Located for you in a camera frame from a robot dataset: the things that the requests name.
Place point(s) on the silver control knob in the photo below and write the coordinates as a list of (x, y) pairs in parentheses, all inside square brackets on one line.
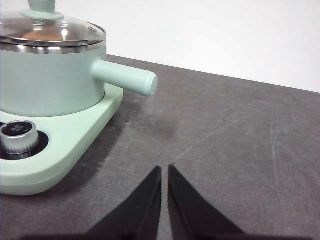
[(18, 140)]

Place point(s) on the glass pot lid green knob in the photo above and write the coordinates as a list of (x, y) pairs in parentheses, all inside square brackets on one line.
[(70, 30)]

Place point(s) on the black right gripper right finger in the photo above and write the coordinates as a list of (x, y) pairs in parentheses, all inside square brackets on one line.
[(190, 215)]

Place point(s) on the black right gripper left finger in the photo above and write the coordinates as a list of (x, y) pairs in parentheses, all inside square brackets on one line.
[(140, 215)]

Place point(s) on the mint green breakfast machine base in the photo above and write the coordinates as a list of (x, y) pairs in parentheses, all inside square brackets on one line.
[(75, 140)]

